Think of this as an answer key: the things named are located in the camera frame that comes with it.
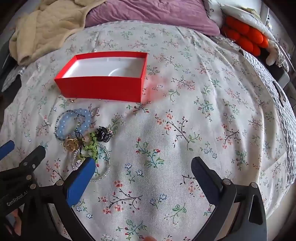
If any clear bead bracelet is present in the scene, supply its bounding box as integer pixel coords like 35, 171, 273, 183
89, 144, 111, 182

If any beige quilted robe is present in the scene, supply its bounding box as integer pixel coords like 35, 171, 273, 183
9, 0, 107, 66

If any black rhinestone ornament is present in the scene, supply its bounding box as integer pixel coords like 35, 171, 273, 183
96, 126, 114, 142

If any grey checked cloth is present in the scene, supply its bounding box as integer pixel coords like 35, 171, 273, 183
1, 66, 26, 93

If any green bead bracelet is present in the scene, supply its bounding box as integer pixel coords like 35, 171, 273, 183
81, 132, 102, 163

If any white printed pillow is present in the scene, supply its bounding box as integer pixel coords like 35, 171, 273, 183
202, 0, 226, 26

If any orange plush toy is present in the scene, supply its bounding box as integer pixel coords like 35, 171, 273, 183
222, 16, 270, 57

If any floral bed sheet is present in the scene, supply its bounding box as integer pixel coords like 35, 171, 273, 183
0, 20, 289, 241

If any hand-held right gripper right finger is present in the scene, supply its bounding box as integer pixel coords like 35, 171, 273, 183
191, 156, 269, 241

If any light blue bead bracelet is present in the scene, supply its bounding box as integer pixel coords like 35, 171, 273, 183
58, 109, 92, 139

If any purple pillow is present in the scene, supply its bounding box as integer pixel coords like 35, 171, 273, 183
85, 0, 220, 36

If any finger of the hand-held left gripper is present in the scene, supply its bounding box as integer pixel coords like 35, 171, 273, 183
18, 146, 47, 186
0, 142, 16, 161

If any grey quilted bedspread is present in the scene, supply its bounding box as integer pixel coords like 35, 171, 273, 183
208, 35, 294, 193

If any white quilted cushion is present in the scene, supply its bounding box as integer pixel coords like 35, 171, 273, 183
220, 3, 289, 72

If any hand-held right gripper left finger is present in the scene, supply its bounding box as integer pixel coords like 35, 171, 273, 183
32, 157, 97, 241

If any gold ring ornament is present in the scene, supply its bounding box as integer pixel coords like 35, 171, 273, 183
64, 137, 78, 152

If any dark seed bead bracelet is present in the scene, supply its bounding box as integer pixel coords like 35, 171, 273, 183
54, 111, 81, 141

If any red cardboard box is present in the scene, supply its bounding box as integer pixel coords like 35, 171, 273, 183
54, 52, 148, 103

